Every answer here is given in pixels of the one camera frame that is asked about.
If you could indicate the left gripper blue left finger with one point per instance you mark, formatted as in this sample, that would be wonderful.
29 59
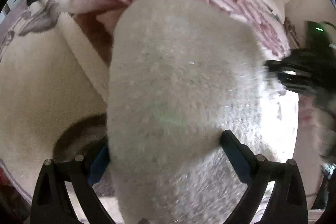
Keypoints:
99 166

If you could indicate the white tweed jacket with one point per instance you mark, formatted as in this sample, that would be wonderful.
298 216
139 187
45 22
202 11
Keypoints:
178 73

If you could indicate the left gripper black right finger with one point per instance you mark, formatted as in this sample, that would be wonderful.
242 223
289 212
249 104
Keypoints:
240 156

